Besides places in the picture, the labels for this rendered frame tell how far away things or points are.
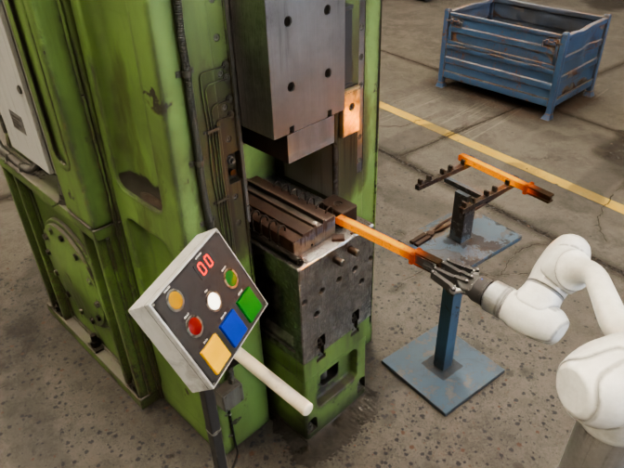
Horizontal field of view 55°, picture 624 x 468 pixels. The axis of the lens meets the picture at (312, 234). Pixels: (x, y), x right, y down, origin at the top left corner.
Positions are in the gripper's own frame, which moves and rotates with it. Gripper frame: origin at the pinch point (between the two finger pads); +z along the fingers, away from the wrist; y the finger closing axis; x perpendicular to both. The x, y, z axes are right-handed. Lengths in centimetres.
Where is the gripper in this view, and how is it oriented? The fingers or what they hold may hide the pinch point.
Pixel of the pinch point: (427, 261)
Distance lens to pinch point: 176.4
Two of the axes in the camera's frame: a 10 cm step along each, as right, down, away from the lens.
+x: -0.2, -8.2, -5.8
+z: -7.0, -4.0, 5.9
